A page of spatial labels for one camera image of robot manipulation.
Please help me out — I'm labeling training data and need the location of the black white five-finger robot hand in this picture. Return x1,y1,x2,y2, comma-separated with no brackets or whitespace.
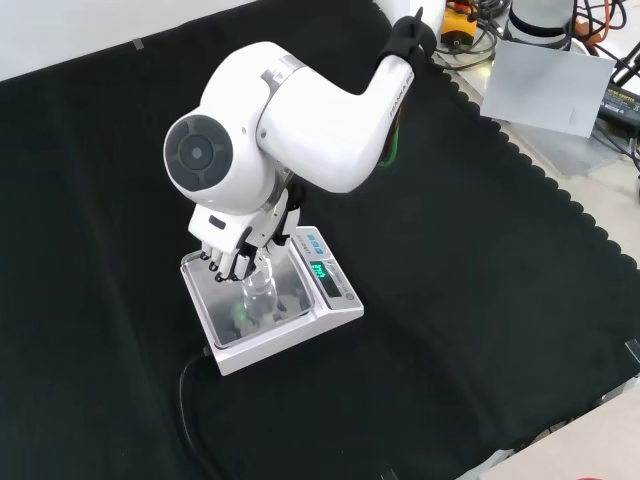
187,182,303,285

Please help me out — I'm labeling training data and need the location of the clear glass 100 mL beaker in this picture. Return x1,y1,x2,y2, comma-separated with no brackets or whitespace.
240,253,279,322

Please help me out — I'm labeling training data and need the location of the white electronic balance steel pan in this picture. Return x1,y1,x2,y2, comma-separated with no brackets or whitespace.
179,225,365,377

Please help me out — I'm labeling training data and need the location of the black bench cloth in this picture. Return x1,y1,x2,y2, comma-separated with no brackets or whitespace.
0,0,640,480

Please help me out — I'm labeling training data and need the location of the yellow stop button box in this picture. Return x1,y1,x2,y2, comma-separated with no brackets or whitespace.
439,0,482,47

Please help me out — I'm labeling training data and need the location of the black power adapter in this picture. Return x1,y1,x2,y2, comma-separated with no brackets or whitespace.
596,83,640,127

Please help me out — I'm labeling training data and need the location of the black balance power cable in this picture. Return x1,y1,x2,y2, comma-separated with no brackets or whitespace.
177,343,224,480

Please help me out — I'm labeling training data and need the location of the orange cable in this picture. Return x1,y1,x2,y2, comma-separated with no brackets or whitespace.
573,0,632,47

